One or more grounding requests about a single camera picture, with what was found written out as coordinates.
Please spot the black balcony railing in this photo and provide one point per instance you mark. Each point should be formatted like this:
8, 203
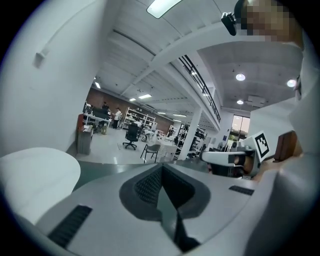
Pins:
202, 87

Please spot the black office chair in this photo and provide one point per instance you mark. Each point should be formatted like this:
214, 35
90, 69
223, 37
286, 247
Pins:
131, 137

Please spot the black head camera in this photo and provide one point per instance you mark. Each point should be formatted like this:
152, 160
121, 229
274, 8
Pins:
229, 22

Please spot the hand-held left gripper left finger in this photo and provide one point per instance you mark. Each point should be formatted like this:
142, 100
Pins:
105, 200

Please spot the white support column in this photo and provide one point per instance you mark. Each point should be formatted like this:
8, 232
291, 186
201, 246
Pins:
193, 132

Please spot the person's right forearm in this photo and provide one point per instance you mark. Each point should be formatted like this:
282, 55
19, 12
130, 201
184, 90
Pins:
258, 177

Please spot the rectangular ceiling panel light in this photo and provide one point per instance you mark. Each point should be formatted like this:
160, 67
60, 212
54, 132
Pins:
162, 6

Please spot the glass entrance door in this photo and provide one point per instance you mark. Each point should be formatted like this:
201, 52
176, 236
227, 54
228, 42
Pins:
240, 127

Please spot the person's head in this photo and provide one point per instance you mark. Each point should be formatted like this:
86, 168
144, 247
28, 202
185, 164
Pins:
267, 18

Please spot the brown wooden panel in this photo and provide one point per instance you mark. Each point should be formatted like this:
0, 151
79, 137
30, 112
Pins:
287, 145

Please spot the white partition panel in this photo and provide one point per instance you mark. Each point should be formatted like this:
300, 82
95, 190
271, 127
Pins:
272, 117

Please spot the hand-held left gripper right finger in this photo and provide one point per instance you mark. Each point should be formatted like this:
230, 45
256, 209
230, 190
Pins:
220, 200

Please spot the grey cabinet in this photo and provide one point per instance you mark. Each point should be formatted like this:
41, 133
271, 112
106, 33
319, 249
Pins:
85, 140

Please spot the white desk with monitors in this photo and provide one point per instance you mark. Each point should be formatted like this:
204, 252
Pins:
97, 116

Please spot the person's white shirt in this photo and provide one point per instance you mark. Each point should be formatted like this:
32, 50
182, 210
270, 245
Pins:
306, 120

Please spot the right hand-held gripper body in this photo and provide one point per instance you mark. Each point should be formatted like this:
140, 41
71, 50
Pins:
217, 157

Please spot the white round stool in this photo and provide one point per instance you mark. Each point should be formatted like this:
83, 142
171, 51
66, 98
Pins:
37, 177

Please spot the grey chair with black legs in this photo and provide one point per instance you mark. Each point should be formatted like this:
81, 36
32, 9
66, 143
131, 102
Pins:
151, 150

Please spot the round ceiling light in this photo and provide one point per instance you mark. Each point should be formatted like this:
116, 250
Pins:
290, 83
240, 77
240, 102

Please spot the white shelving rack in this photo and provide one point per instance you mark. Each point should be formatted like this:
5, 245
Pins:
137, 120

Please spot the long ceiling strip light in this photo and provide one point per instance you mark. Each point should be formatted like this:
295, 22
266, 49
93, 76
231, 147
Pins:
145, 96

